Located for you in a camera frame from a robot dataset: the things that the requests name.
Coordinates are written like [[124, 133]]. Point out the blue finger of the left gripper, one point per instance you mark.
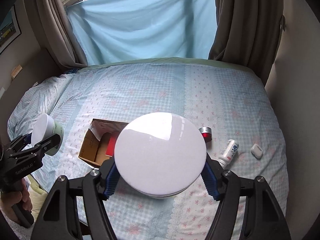
[[49, 146], [19, 143]]

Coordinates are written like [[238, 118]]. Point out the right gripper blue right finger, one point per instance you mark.
[[263, 217]]

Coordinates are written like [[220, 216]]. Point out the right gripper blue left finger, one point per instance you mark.
[[74, 207]]

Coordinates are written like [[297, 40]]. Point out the green white lid jar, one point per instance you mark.
[[44, 127]]

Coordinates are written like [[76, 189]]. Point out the red rectangular box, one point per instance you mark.
[[112, 138]]

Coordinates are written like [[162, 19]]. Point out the white lid cream jar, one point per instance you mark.
[[160, 154]]

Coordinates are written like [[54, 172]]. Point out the person's left hand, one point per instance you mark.
[[12, 198]]

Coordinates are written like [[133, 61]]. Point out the open cardboard box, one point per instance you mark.
[[94, 145]]

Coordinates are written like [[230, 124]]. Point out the pillow in floral case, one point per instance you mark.
[[37, 100]]

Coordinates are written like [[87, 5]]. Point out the white earbuds case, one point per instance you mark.
[[257, 151]]

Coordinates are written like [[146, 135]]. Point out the white spray bottle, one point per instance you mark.
[[228, 153]]

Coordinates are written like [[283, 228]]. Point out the left grey curtain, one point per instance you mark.
[[59, 34]]

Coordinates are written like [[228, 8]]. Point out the grey curtain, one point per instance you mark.
[[59, 34], [248, 33]]

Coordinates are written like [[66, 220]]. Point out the silver red round tin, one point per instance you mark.
[[206, 133]]

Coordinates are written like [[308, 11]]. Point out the blue floral bed sheet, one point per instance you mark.
[[231, 101]]

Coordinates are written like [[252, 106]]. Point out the light blue hanging sheet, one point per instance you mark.
[[112, 31]]

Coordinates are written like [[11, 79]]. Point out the right grey curtain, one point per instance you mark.
[[248, 33]]

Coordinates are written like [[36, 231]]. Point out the small wooden wall shelf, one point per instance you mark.
[[16, 71]]

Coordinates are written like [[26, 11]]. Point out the framed wall picture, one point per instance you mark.
[[10, 29]]

